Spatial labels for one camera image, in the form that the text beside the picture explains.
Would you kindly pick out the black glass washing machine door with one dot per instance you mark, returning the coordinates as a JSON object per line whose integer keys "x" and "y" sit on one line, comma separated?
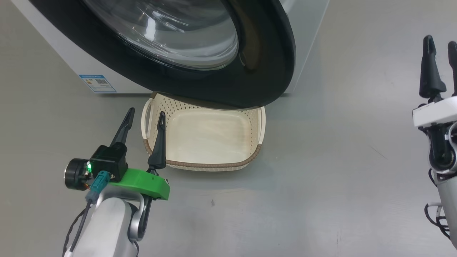
{"x": 264, "y": 71}

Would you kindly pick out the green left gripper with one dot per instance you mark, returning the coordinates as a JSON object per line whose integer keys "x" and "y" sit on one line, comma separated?
{"x": 142, "y": 184}

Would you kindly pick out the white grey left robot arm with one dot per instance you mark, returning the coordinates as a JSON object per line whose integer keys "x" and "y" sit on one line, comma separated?
{"x": 107, "y": 228}

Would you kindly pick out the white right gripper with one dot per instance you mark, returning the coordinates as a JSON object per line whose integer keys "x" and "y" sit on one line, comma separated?
{"x": 435, "y": 112}

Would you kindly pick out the blue energy label sticker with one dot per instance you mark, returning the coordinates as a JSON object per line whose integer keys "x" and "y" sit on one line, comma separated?
{"x": 97, "y": 84}

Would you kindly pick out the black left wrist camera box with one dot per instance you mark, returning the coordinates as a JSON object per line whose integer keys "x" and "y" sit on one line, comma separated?
{"x": 109, "y": 160}

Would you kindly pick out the white front-load washing machine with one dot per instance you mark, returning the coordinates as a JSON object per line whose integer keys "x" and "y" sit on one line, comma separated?
{"x": 307, "y": 35}

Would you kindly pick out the cream perforated laundry basket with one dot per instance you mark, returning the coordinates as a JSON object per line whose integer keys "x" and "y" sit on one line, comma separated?
{"x": 207, "y": 135}

